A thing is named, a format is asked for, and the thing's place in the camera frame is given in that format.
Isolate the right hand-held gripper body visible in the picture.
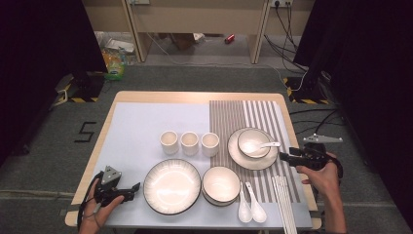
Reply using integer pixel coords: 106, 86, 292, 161
291, 134, 344, 172

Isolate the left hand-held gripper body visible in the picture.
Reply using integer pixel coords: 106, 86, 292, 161
94, 165, 133, 208

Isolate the white ceramic spoon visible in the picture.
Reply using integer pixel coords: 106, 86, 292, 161
238, 181, 253, 224
243, 140, 282, 155
244, 180, 268, 224

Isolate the bundle of white chopsticks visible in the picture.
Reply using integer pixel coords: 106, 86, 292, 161
272, 175, 298, 234

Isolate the white cup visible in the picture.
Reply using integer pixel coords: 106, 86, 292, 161
179, 131, 200, 157
159, 130, 180, 156
200, 132, 220, 158

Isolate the person's left hand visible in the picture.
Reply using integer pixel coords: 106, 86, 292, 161
78, 178, 126, 234

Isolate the person's right hand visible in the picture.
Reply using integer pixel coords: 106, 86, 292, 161
295, 160, 341, 202

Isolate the black stand base hazard tape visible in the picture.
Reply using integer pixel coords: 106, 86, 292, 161
55, 70, 105, 104
282, 76, 330, 105

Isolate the striped woven placemat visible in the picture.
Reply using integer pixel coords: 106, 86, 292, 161
208, 99, 302, 204

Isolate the green yellow plastic bag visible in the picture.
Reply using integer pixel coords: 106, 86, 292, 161
102, 48, 129, 82

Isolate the clear plastic bag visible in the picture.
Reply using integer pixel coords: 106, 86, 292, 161
95, 31, 136, 55

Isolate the brown cardboard box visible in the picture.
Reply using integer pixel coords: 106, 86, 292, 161
169, 33, 196, 52

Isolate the beige wooden desk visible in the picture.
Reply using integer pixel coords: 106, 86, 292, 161
81, 0, 316, 65

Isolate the left hand-held gripper cable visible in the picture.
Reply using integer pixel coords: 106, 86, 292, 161
76, 171, 103, 230

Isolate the hand-held gripper cable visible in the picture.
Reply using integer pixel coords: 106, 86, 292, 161
327, 155, 345, 180
76, 171, 103, 230

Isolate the right hand-held gripper cable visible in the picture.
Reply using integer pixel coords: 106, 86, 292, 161
327, 155, 345, 180

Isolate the black power cable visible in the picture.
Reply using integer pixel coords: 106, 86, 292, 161
274, 1, 298, 53
263, 33, 309, 73

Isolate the white wall socket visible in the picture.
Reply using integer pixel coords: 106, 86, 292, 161
269, 0, 294, 8

